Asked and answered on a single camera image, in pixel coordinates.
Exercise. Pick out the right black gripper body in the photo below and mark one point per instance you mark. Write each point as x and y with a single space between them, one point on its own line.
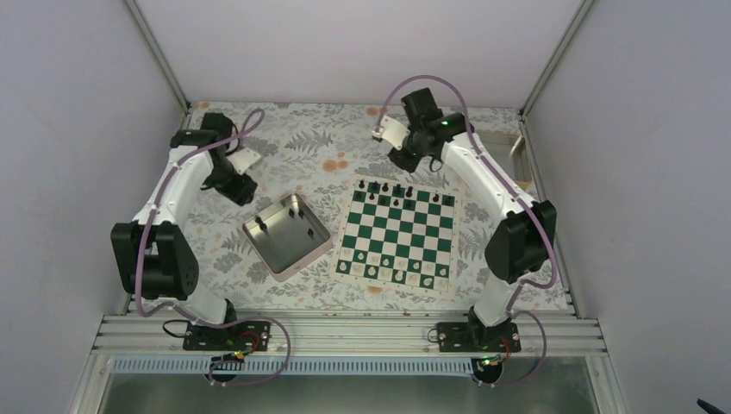
410 163

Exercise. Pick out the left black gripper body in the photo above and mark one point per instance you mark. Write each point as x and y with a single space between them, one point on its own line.
222 183

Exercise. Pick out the pink metal tray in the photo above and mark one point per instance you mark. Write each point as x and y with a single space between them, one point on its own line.
286 248

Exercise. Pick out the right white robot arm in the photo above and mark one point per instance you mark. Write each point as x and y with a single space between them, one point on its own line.
523 238

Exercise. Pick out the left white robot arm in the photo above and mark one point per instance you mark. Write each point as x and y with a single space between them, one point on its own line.
155 261

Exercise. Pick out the yellow metal tray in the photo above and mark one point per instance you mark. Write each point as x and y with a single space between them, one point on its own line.
510 153

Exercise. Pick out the floral tablecloth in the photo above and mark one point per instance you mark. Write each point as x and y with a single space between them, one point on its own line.
315 150

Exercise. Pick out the green white chessboard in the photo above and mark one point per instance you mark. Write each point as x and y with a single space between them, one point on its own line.
418 238

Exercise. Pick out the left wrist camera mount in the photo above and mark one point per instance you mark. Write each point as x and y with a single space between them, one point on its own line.
243 159

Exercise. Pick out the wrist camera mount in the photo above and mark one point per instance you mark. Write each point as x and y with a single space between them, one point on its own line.
391 131
243 159

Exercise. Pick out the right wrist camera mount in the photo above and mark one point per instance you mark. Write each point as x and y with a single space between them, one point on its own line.
391 131

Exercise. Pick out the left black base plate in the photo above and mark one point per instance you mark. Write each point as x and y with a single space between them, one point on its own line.
244 337

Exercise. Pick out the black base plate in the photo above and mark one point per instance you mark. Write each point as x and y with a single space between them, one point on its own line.
244 337
461 337

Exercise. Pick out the left aluminium corner post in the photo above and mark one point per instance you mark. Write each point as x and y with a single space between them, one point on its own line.
159 58

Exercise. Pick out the aluminium corner post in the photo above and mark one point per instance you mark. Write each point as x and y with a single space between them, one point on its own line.
584 8
159 58

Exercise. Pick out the aluminium rail frame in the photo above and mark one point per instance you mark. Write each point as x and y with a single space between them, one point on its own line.
342 342

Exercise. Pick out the right aluminium corner post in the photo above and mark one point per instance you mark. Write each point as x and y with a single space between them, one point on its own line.
584 8

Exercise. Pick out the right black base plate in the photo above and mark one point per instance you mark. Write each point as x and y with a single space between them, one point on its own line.
461 337

